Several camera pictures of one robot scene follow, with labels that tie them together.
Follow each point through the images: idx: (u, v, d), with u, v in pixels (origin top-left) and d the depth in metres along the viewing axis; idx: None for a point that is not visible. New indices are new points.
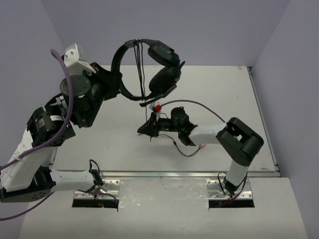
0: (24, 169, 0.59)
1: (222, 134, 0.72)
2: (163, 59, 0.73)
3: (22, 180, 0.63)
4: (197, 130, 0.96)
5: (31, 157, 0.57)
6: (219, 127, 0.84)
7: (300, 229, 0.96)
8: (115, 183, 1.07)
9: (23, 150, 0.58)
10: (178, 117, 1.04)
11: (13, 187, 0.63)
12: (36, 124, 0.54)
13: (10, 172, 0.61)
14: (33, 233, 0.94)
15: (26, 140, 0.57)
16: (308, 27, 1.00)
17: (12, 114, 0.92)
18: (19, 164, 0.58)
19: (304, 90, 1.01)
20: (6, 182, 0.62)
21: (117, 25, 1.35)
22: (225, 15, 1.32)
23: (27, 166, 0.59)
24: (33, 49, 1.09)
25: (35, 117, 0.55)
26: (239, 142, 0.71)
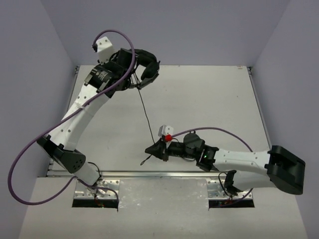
0: (82, 119, 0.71)
1: (274, 172, 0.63)
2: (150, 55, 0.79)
3: (75, 136, 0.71)
4: (226, 157, 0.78)
5: (93, 104, 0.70)
6: (263, 158, 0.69)
7: (300, 229, 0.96)
8: (115, 183, 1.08)
9: (84, 101, 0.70)
10: (195, 145, 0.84)
11: (69, 143, 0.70)
12: (98, 76, 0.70)
13: (70, 125, 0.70)
14: (34, 232, 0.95)
15: (87, 92, 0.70)
16: (308, 27, 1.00)
17: (12, 115, 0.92)
18: (82, 113, 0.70)
19: (304, 90, 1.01)
20: (63, 138, 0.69)
21: (116, 26, 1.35)
22: (224, 15, 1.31)
23: (85, 116, 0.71)
24: (33, 49, 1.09)
25: (94, 71, 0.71)
26: (291, 176, 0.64)
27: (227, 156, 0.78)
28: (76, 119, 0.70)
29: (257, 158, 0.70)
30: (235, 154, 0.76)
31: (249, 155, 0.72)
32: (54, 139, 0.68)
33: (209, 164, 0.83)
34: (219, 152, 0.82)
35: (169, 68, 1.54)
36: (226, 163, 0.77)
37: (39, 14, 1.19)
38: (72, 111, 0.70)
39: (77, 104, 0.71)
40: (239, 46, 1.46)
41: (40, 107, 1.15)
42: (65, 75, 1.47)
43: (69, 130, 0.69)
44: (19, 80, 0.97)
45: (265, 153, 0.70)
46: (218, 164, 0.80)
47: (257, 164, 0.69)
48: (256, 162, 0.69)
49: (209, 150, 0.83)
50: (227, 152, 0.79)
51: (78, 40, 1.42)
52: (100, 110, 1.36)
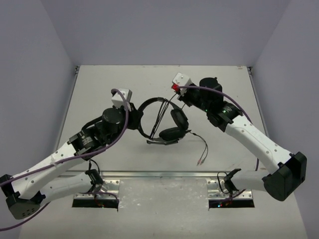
0: (50, 176, 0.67)
1: (282, 171, 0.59)
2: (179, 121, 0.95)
3: (39, 187, 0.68)
4: (245, 128, 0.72)
5: (66, 165, 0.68)
6: (280, 155, 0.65)
7: (300, 229, 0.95)
8: (115, 183, 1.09)
9: (59, 158, 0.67)
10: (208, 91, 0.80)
11: (27, 192, 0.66)
12: (85, 139, 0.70)
13: (34, 176, 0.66)
14: (34, 232, 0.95)
15: (66, 151, 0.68)
16: (309, 27, 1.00)
17: (12, 115, 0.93)
18: (52, 169, 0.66)
19: (304, 91, 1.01)
20: (24, 187, 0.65)
21: (116, 25, 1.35)
22: (224, 15, 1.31)
23: (54, 173, 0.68)
24: (32, 49, 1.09)
25: (82, 134, 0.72)
26: (290, 182, 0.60)
27: (247, 127, 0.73)
28: (42, 174, 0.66)
29: (276, 151, 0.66)
30: (255, 131, 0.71)
31: (270, 143, 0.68)
32: (15, 184, 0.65)
33: (219, 118, 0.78)
34: (240, 118, 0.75)
35: (169, 68, 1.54)
36: (241, 132, 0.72)
37: (39, 14, 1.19)
38: (42, 164, 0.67)
39: (50, 159, 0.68)
40: (239, 46, 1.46)
41: (40, 107, 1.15)
42: (65, 75, 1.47)
43: (32, 180, 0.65)
44: (19, 80, 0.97)
45: (286, 152, 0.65)
46: (231, 128, 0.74)
47: (272, 156, 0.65)
48: (273, 153, 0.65)
49: (229, 108, 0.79)
50: (250, 125, 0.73)
51: (78, 39, 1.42)
52: (100, 109, 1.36)
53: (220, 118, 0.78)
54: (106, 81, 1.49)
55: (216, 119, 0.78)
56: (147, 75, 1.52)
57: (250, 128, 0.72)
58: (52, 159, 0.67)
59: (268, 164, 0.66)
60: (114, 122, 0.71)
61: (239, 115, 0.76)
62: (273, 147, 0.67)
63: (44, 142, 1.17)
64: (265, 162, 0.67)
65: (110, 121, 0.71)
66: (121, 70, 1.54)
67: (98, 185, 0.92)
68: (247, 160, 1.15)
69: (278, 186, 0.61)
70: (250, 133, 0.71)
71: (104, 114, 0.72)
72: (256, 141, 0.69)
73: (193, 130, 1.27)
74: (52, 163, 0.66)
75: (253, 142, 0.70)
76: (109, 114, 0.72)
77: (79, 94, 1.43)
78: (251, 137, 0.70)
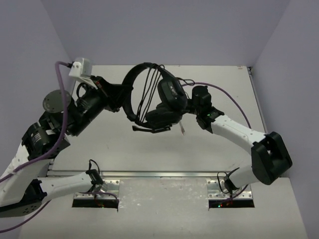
0: (19, 182, 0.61)
1: (257, 147, 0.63)
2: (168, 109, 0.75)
3: (17, 193, 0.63)
4: (226, 122, 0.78)
5: (28, 170, 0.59)
6: (257, 137, 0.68)
7: (301, 229, 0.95)
8: (115, 183, 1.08)
9: (17, 164, 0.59)
10: (199, 94, 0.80)
11: (6, 202, 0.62)
12: (34, 136, 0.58)
13: (2, 186, 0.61)
14: (34, 232, 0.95)
15: (21, 154, 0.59)
16: (309, 27, 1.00)
17: (12, 115, 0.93)
18: (13, 178, 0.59)
19: (304, 90, 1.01)
20: None
21: (116, 25, 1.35)
22: (225, 15, 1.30)
23: (21, 179, 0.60)
24: (33, 49, 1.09)
25: (31, 132, 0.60)
26: (270, 161, 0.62)
27: (228, 122, 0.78)
28: (9, 182, 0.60)
29: (252, 134, 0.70)
30: (234, 123, 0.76)
31: (247, 130, 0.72)
32: None
33: (206, 122, 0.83)
34: (220, 117, 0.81)
35: (169, 67, 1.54)
36: (223, 126, 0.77)
37: (39, 14, 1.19)
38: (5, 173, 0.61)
39: (11, 167, 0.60)
40: (239, 46, 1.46)
41: (40, 107, 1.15)
42: (65, 75, 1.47)
43: (3, 190, 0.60)
44: (19, 80, 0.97)
45: (261, 134, 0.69)
46: (215, 125, 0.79)
47: (248, 139, 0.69)
48: (250, 137, 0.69)
49: (214, 113, 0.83)
50: (229, 119, 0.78)
51: (78, 39, 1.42)
52: None
53: (206, 122, 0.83)
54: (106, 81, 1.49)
55: (202, 122, 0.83)
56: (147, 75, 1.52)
57: (230, 122, 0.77)
58: (11, 167, 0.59)
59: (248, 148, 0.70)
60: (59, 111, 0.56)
61: (221, 116, 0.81)
62: (249, 132, 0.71)
63: None
64: (245, 148, 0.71)
65: (51, 111, 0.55)
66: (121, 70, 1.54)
67: (98, 185, 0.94)
68: (247, 160, 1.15)
69: (259, 166, 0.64)
70: (230, 126, 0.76)
71: (45, 105, 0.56)
72: (235, 130, 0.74)
73: (192, 130, 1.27)
74: (11, 172, 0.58)
75: (233, 132, 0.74)
76: (51, 101, 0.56)
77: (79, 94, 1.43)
78: (231, 129, 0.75)
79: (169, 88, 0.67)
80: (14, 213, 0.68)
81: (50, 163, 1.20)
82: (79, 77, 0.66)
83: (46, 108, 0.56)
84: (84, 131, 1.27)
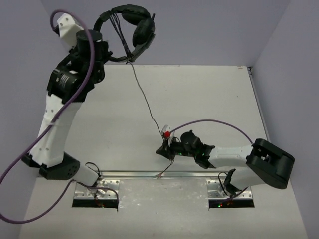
0: (59, 134, 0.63)
1: (252, 160, 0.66)
2: (138, 13, 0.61)
3: (59, 150, 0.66)
4: (219, 153, 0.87)
5: (64, 116, 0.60)
6: (246, 151, 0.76)
7: (300, 229, 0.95)
8: (115, 183, 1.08)
9: (52, 115, 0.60)
10: (189, 142, 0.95)
11: (52, 160, 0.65)
12: (61, 79, 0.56)
13: (45, 144, 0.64)
14: (34, 232, 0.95)
15: (53, 103, 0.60)
16: (309, 27, 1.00)
17: (12, 115, 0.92)
18: (54, 130, 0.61)
19: (304, 90, 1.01)
20: (44, 158, 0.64)
21: None
22: (225, 15, 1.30)
23: (61, 131, 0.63)
24: (33, 49, 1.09)
25: (55, 78, 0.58)
26: (272, 167, 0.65)
27: (220, 151, 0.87)
28: (50, 137, 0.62)
29: (241, 151, 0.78)
30: (225, 149, 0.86)
31: (237, 149, 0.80)
32: (37, 158, 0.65)
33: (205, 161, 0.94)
34: (214, 149, 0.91)
35: (168, 68, 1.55)
36: (218, 157, 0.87)
37: (39, 14, 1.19)
38: (43, 129, 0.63)
39: (46, 120, 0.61)
40: (239, 46, 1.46)
41: (40, 107, 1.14)
42: None
43: (46, 149, 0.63)
44: (19, 80, 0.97)
45: (248, 147, 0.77)
46: (213, 160, 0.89)
47: (241, 157, 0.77)
48: (241, 154, 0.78)
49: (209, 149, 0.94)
50: (220, 149, 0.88)
51: None
52: (99, 109, 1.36)
53: (207, 161, 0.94)
54: (106, 80, 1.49)
55: (204, 162, 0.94)
56: (147, 75, 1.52)
57: (222, 150, 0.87)
58: (46, 121, 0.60)
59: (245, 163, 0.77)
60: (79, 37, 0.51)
61: (213, 148, 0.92)
62: (239, 150, 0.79)
63: None
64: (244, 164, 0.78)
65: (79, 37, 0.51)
66: (121, 70, 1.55)
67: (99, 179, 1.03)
68: None
69: (264, 176, 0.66)
70: (223, 153, 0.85)
71: (78, 34, 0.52)
72: (228, 156, 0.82)
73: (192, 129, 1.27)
74: (49, 124, 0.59)
75: (227, 157, 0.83)
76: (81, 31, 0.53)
77: None
78: (225, 156, 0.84)
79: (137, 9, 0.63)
80: (59, 176, 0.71)
81: None
82: (75, 24, 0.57)
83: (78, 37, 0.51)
84: (84, 131, 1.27)
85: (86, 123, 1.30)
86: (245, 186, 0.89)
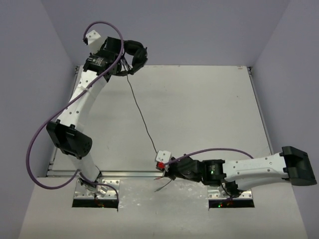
0: (88, 102, 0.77)
1: (295, 174, 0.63)
2: (138, 43, 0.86)
3: (82, 118, 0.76)
4: (237, 170, 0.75)
5: (95, 87, 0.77)
6: (279, 163, 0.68)
7: (301, 229, 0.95)
8: (115, 183, 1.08)
9: (87, 83, 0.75)
10: (190, 170, 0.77)
11: (79, 123, 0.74)
12: (96, 61, 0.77)
13: (75, 108, 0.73)
14: (35, 232, 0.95)
15: (88, 76, 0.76)
16: (309, 27, 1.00)
17: (12, 116, 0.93)
18: (86, 95, 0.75)
19: (304, 90, 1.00)
20: (73, 119, 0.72)
21: (116, 25, 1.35)
22: (224, 15, 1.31)
23: (89, 99, 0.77)
24: (33, 49, 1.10)
25: (90, 60, 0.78)
26: (306, 171, 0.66)
27: (238, 167, 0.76)
28: (81, 101, 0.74)
29: (272, 164, 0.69)
30: (244, 163, 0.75)
31: (263, 163, 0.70)
32: (64, 121, 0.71)
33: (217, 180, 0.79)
34: (228, 166, 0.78)
35: (168, 68, 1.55)
36: (239, 175, 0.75)
37: (39, 14, 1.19)
38: (76, 94, 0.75)
39: (79, 87, 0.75)
40: (239, 46, 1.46)
41: (40, 108, 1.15)
42: (65, 75, 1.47)
43: (77, 111, 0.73)
44: (19, 81, 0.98)
45: (278, 157, 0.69)
46: (230, 178, 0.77)
47: (274, 171, 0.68)
48: (272, 167, 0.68)
49: (213, 167, 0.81)
50: (237, 163, 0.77)
51: (78, 40, 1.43)
52: (99, 109, 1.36)
53: (218, 180, 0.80)
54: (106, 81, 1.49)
55: (215, 182, 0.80)
56: (147, 75, 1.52)
57: (240, 165, 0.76)
58: (81, 87, 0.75)
59: (276, 176, 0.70)
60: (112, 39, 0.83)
61: (223, 164, 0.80)
62: (266, 163, 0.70)
63: (43, 142, 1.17)
64: (275, 176, 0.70)
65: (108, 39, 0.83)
66: None
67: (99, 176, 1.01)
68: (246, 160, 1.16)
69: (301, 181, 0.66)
70: (244, 169, 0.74)
71: (109, 38, 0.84)
72: (253, 171, 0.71)
73: (192, 130, 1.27)
74: (84, 89, 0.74)
75: (253, 173, 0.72)
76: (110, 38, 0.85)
77: None
78: (249, 172, 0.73)
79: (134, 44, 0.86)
80: (82, 145, 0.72)
81: (50, 163, 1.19)
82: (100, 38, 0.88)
83: (111, 41, 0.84)
84: (84, 131, 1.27)
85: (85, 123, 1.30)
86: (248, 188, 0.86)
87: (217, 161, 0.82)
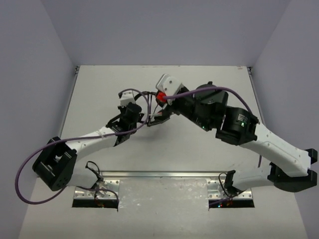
0: (95, 145, 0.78)
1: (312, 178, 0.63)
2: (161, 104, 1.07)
3: (81, 154, 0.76)
4: (270, 141, 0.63)
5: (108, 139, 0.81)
6: (304, 161, 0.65)
7: (301, 229, 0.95)
8: (115, 183, 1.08)
9: (104, 132, 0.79)
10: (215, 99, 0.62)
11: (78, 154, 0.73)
12: (115, 128, 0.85)
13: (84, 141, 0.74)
14: (34, 232, 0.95)
15: (107, 130, 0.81)
16: (309, 27, 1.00)
17: (12, 115, 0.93)
18: (99, 140, 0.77)
19: (305, 90, 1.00)
20: (77, 147, 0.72)
21: (116, 25, 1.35)
22: (224, 15, 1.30)
23: (98, 144, 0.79)
24: (33, 49, 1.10)
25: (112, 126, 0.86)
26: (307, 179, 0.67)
27: (270, 138, 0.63)
28: (92, 141, 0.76)
29: (300, 157, 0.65)
30: (278, 139, 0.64)
31: (294, 151, 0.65)
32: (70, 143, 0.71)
33: (236, 132, 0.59)
34: (259, 128, 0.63)
35: (168, 68, 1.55)
36: (268, 147, 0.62)
37: (39, 14, 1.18)
38: (91, 133, 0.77)
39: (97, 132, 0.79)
40: (239, 46, 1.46)
41: (40, 107, 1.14)
42: (65, 75, 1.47)
43: (84, 144, 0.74)
44: (19, 81, 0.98)
45: (306, 154, 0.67)
46: (256, 143, 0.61)
47: (301, 164, 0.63)
48: (299, 160, 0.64)
49: (241, 115, 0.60)
50: (270, 134, 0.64)
51: (78, 40, 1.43)
52: (99, 109, 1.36)
53: (237, 134, 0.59)
54: (106, 81, 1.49)
55: (233, 135, 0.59)
56: (147, 75, 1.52)
57: (272, 137, 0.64)
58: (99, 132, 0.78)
59: (293, 170, 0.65)
60: (137, 112, 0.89)
61: (257, 125, 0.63)
62: (296, 153, 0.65)
63: (43, 142, 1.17)
64: (291, 170, 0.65)
65: (133, 111, 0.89)
66: (121, 70, 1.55)
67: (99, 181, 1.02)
68: (246, 161, 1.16)
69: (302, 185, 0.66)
70: (277, 145, 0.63)
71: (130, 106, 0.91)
72: (284, 154, 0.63)
73: (193, 130, 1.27)
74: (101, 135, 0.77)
75: (282, 155, 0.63)
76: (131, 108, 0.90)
77: (78, 95, 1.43)
78: (279, 150, 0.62)
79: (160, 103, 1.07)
80: (63, 174, 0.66)
81: None
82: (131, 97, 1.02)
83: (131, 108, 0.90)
84: (84, 131, 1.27)
85: (85, 123, 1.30)
86: (245, 186, 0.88)
87: (250, 116, 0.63)
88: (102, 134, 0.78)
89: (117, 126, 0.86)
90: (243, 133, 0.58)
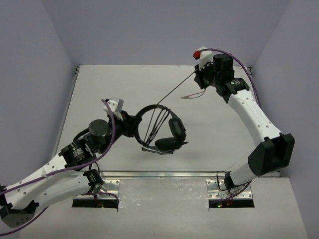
0: (43, 186, 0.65)
1: (264, 144, 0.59)
2: (175, 132, 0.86)
3: (30, 198, 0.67)
4: (245, 102, 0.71)
5: (59, 176, 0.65)
6: (269, 134, 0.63)
7: (301, 229, 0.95)
8: (115, 183, 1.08)
9: (50, 171, 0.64)
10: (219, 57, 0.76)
11: (21, 202, 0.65)
12: (75, 150, 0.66)
13: (25, 188, 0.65)
14: (35, 232, 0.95)
15: (58, 163, 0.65)
16: (310, 26, 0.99)
17: (13, 115, 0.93)
18: (42, 182, 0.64)
19: (305, 90, 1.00)
20: (16, 197, 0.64)
21: (116, 25, 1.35)
22: (224, 15, 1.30)
23: (47, 184, 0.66)
24: (33, 49, 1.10)
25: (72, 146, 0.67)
26: (267, 160, 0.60)
27: (248, 101, 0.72)
28: (33, 186, 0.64)
29: (266, 128, 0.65)
30: (254, 106, 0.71)
31: (264, 119, 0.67)
32: (10, 193, 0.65)
33: (225, 87, 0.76)
34: (242, 92, 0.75)
35: (169, 68, 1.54)
36: (241, 104, 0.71)
37: (39, 14, 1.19)
38: (35, 175, 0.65)
39: (43, 171, 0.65)
40: (239, 46, 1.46)
41: (40, 107, 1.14)
42: (65, 75, 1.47)
43: (24, 192, 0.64)
44: (19, 81, 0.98)
45: (276, 131, 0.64)
46: (233, 99, 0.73)
47: (262, 130, 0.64)
48: (263, 128, 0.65)
49: (238, 81, 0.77)
50: (251, 100, 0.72)
51: (78, 39, 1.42)
52: (99, 109, 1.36)
53: (225, 89, 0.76)
54: (106, 81, 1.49)
55: (221, 88, 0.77)
56: (147, 74, 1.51)
57: (250, 102, 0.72)
58: (43, 172, 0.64)
59: (255, 137, 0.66)
60: (102, 134, 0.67)
61: (245, 90, 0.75)
62: (265, 124, 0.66)
63: (43, 142, 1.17)
64: (255, 136, 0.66)
65: (96, 134, 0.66)
66: (121, 70, 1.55)
67: (98, 185, 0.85)
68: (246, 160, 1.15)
69: (258, 158, 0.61)
70: (249, 107, 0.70)
71: (94, 125, 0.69)
72: (252, 116, 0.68)
73: (193, 130, 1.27)
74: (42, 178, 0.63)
75: (249, 115, 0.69)
76: (95, 128, 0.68)
77: (78, 95, 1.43)
78: (249, 111, 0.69)
79: (176, 128, 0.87)
80: (11, 220, 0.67)
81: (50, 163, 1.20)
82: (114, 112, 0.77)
83: (93, 131, 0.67)
84: None
85: (85, 123, 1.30)
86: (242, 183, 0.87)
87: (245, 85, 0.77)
88: (45, 174, 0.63)
89: (77, 148, 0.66)
90: (229, 89, 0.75)
